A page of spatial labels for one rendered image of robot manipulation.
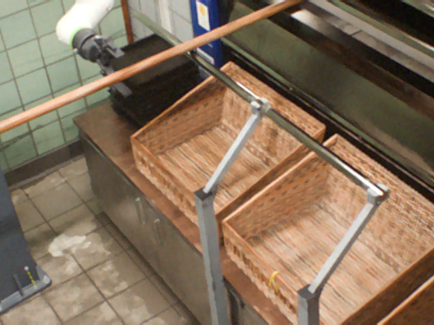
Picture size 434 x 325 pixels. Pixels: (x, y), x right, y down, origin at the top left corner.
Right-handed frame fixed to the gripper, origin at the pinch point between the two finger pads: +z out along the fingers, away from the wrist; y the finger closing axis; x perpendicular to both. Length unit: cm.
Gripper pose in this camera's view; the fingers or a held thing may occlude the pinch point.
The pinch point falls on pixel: (123, 74)
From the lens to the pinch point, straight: 237.8
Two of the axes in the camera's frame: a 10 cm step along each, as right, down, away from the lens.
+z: 5.6, 4.9, -6.7
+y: 0.9, 7.7, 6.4
